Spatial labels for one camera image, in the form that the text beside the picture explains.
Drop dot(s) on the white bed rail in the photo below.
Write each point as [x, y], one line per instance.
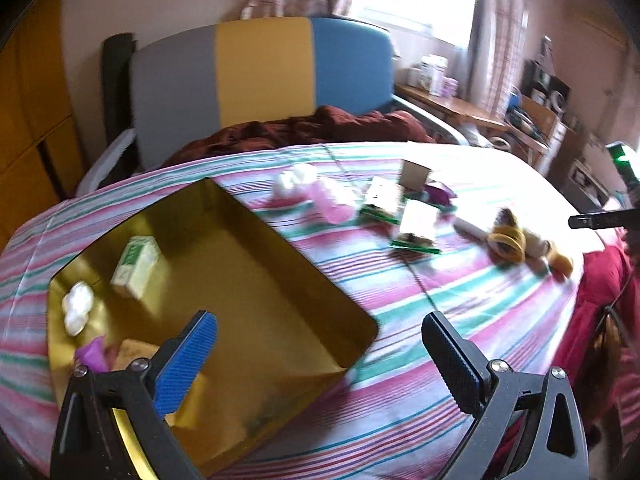
[107, 160]
[435, 120]

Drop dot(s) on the cluttered shelf unit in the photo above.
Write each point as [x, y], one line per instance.
[542, 105]

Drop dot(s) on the yellow wooden wardrobe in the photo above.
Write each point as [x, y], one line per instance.
[35, 110]

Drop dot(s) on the white cardboard box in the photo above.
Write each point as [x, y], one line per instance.
[416, 175]

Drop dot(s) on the white tube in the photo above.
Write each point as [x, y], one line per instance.
[469, 226]

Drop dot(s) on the purple foil packet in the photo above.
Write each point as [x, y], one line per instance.
[95, 355]
[440, 194]

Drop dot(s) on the white box with green base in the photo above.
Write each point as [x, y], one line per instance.
[382, 197]
[417, 222]

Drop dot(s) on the pale purple box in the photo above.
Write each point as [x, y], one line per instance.
[451, 87]

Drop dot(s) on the green and white carton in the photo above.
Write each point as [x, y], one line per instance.
[136, 267]

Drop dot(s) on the red cloth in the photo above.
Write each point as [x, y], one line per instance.
[595, 290]

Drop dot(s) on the small white box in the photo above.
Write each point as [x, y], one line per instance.
[415, 77]

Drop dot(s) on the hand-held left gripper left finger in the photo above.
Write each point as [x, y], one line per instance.
[189, 360]

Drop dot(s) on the pink green striped blanket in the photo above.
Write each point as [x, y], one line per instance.
[450, 290]

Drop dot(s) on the tall white box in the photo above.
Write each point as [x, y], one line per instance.
[434, 72]

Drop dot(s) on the large bag of cotton balls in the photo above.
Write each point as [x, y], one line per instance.
[296, 180]

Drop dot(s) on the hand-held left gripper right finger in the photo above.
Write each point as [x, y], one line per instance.
[456, 362]

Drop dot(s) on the gold metal tin box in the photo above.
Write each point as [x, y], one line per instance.
[260, 300]

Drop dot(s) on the yellow tape roll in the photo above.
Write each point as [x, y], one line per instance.
[509, 240]

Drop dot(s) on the small bag of cotton balls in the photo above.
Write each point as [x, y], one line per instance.
[77, 307]

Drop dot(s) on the brown padded jacket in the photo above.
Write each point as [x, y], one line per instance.
[310, 130]

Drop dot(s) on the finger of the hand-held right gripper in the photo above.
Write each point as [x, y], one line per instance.
[602, 220]

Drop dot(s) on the orange small toy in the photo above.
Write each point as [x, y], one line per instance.
[547, 255]

